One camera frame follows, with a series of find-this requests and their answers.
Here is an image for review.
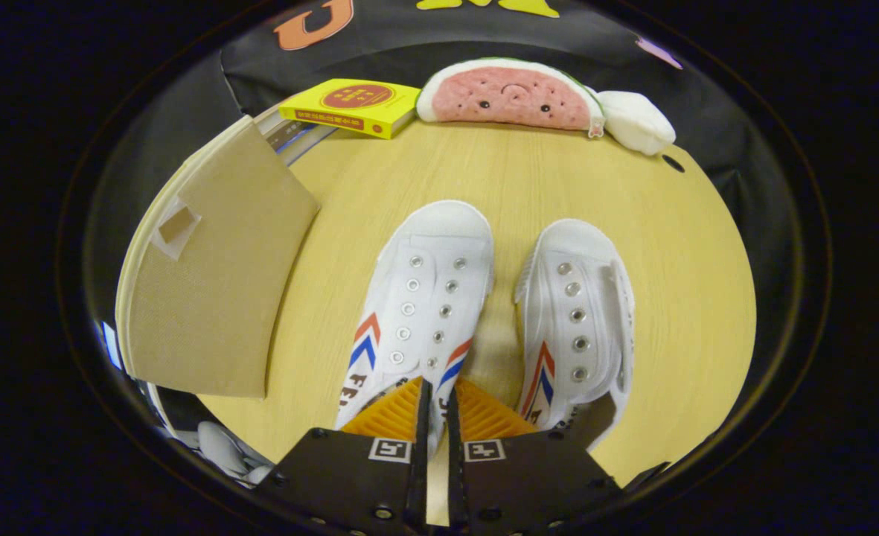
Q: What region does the beige book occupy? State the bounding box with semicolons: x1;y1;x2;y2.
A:
257;104;336;166

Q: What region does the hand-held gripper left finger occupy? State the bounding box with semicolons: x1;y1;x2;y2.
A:
257;376;432;536

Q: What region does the white plush toy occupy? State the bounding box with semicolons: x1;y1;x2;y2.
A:
595;90;677;156

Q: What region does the white canvas shoe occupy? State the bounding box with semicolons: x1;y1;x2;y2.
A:
514;218;636;451
333;200;496;455

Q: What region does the watermelon slice plush toy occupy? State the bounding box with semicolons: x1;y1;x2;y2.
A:
415;58;606;138

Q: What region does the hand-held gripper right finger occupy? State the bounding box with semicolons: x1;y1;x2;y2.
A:
445;378;626;536

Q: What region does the yellow book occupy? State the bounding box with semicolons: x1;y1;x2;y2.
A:
278;78;421;140

